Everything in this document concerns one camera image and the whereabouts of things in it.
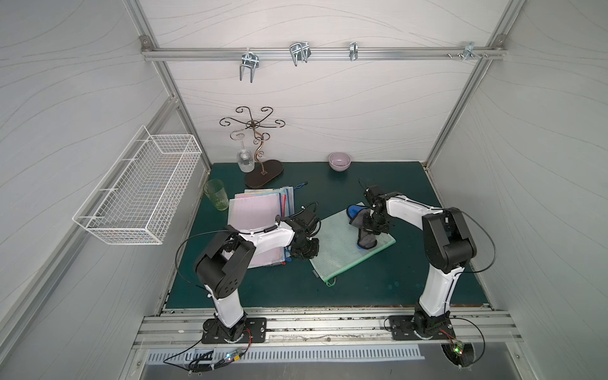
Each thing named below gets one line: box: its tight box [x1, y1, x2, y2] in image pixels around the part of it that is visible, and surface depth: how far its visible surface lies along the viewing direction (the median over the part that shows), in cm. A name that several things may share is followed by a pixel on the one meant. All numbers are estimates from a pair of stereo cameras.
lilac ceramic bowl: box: [327, 152, 353, 172], surface depth 121 cm
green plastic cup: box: [203, 178, 229, 212], surface depth 101 cm
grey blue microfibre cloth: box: [346, 204, 378, 250], surface depth 97 cm
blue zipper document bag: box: [278, 181, 308, 218], surface depth 109 cm
